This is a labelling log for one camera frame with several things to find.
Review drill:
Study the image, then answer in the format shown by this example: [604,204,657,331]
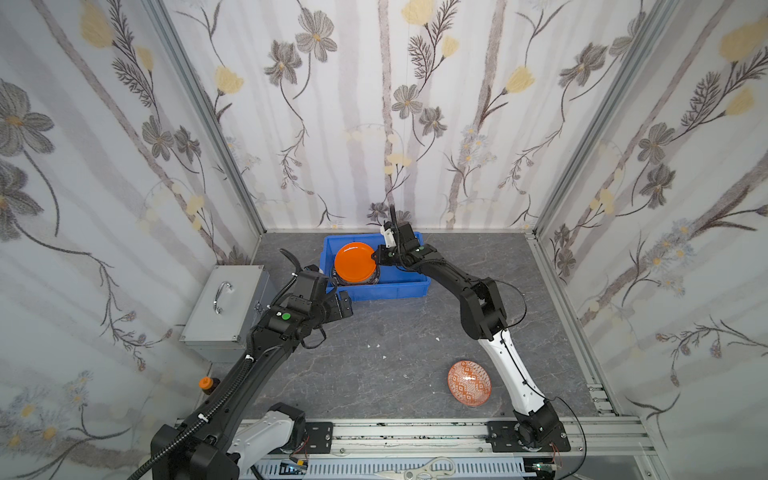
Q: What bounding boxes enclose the orange glossy plate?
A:
[334,242,378,284]

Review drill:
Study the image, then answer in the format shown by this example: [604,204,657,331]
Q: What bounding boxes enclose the orange patterned bowl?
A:
[447,360,492,407]

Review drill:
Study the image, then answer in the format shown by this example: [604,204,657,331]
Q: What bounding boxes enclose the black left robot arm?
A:
[129,248,353,479]

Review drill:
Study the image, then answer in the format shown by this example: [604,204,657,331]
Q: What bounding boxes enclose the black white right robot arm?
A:
[372,206,570,452]

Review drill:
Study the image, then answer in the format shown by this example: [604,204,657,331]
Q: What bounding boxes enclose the blue plastic bin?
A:
[319,233,431,302]

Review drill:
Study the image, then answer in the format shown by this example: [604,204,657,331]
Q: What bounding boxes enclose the grey metal box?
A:
[180,265,277,363]

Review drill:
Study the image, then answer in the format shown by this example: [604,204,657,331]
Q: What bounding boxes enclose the orange cap brown bottle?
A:
[198,376,221,395]

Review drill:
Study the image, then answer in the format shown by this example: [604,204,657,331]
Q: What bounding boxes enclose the white scissors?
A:
[375,457,457,480]

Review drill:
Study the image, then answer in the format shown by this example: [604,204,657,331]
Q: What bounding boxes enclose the aluminium frame rail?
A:
[524,233,619,416]

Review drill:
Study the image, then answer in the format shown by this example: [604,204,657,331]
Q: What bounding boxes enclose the front aluminium mounting rail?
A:
[158,416,667,480]

